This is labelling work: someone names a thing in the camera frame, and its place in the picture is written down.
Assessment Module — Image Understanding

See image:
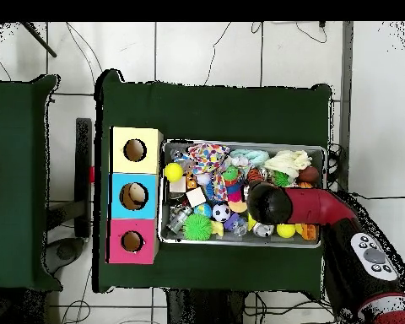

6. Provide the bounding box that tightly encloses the silver mesh bin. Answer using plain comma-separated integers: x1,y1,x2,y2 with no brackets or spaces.
157,138,328,249

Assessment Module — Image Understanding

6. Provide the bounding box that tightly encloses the black stand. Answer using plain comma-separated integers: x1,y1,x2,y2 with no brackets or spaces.
74,117,93,237

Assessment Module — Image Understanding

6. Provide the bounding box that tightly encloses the small yellow ball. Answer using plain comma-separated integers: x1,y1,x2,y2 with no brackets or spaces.
275,223,296,240

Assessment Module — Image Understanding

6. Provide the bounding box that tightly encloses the green-headed spiky caterpillar toy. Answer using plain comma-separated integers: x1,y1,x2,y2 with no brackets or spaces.
221,165,249,213

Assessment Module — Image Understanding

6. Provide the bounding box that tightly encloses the large green spiky ball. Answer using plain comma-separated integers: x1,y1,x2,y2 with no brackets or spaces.
182,213,213,241

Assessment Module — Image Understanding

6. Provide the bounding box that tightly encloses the dark green tablecloth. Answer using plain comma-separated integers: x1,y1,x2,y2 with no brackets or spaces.
92,68,332,300

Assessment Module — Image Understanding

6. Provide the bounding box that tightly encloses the large yellow ball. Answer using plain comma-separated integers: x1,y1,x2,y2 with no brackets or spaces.
164,162,184,183

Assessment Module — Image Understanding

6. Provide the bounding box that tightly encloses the blue globe ball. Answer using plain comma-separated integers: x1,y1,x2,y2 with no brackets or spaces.
193,202,213,219

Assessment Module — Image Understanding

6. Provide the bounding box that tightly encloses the polka dot cloth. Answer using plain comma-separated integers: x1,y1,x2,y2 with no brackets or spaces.
187,143,231,202

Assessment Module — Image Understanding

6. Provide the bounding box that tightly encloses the wooden cube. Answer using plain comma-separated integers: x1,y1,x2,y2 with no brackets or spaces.
185,186,208,208

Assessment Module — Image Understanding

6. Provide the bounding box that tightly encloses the cream knitted cloth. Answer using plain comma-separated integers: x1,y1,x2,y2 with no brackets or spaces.
262,149,312,179

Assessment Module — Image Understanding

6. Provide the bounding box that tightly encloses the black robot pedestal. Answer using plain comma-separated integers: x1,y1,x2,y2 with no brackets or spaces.
165,288,247,324

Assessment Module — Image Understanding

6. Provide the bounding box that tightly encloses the black rod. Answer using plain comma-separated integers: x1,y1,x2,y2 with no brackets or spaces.
19,21,57,58

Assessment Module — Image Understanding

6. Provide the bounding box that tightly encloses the light teal knitted cloth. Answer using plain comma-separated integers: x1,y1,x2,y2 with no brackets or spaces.
229,148,270,167

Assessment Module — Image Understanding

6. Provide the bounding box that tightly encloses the green-covered side table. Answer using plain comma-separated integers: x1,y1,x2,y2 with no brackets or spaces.
0,73,62,292

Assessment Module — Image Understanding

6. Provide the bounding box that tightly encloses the wooden box with three holes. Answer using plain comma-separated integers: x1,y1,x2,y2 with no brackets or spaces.
105,126,165,265

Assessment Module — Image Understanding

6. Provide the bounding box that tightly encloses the small soccer ball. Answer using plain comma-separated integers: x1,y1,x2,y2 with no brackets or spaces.
211,202,232,223

